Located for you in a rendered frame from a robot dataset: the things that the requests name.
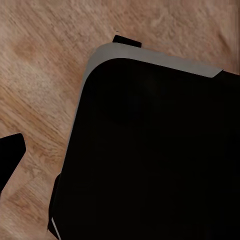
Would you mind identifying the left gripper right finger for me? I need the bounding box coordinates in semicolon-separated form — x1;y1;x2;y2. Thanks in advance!
224;132;240;173

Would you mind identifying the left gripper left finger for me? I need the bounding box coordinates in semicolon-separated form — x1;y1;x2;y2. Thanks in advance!
0;133;26;193

